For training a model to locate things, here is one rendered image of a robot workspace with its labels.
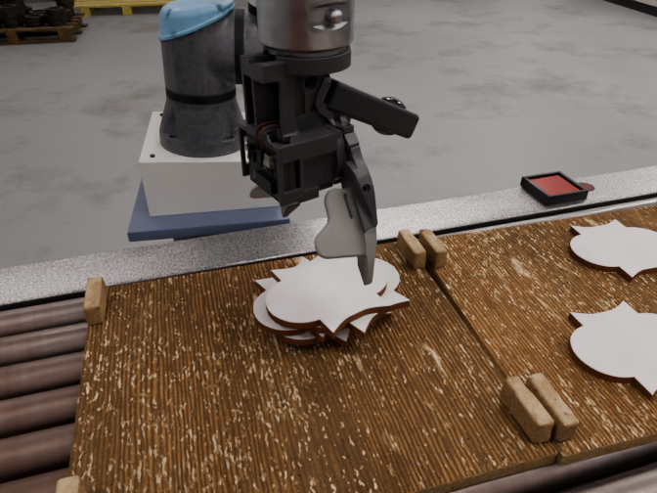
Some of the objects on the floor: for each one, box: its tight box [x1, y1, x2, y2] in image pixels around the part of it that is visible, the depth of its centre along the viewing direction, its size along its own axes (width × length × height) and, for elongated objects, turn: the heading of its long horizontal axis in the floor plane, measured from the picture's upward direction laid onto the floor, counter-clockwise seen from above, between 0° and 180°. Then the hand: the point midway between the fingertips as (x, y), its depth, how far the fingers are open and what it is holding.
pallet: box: [73, 0, 175, 17], centre depth 688 cm, size 130×90×12 cm
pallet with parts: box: [0, 0, 88, 45], centre depth 557 cm, size 81×118×43 cm
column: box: [127, 179, 290, 242], centre depth 126 cm, size 38×38×87 cm
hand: (328, 246), depth 55 cm, fingers open, 14 cm apart
